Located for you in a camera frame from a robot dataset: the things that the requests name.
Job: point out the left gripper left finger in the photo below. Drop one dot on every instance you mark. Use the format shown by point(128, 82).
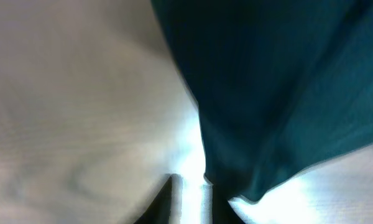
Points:
point(159, 210)

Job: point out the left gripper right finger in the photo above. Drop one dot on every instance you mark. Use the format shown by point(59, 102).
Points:
point(221, 211)

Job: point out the black leggings red waistband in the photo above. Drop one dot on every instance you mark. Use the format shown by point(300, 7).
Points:
point(280, 85)

